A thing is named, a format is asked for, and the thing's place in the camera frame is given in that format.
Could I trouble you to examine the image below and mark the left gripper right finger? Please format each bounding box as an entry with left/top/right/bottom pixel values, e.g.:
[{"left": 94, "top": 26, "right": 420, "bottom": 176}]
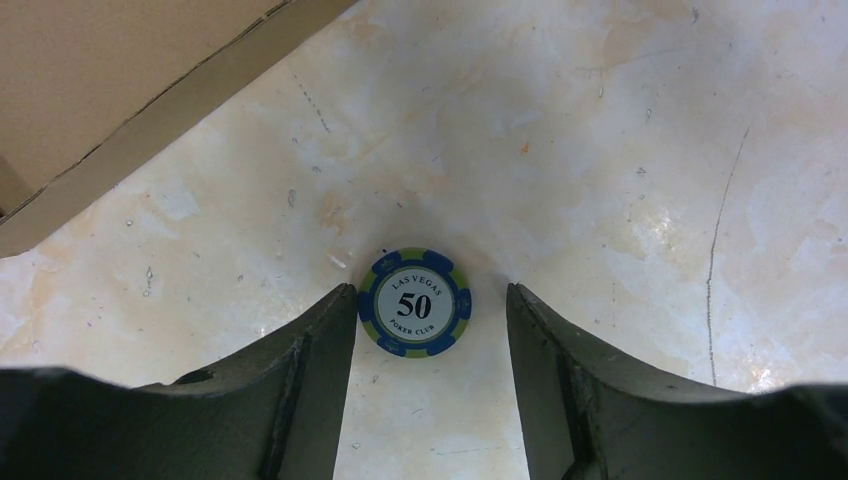
[{"left": 506, "top": 284, "right": 847, "bottom": 479}]

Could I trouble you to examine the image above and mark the small round black ring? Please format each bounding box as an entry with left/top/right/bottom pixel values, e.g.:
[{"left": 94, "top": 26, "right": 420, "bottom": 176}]
[{"left": 357, "top": 246, "right": 474, "bottom": 360}]

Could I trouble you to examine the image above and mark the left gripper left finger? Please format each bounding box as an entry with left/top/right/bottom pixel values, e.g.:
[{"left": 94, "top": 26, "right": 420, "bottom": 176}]
[{"left": 1, "top": 284, "right": 357, "bottom": 479}]

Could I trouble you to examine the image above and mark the brown cardboard box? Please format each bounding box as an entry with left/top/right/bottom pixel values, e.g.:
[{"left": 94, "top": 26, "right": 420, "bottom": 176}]
[{"left": 1, "top": 1, "right": 349, "bottom": 257}]

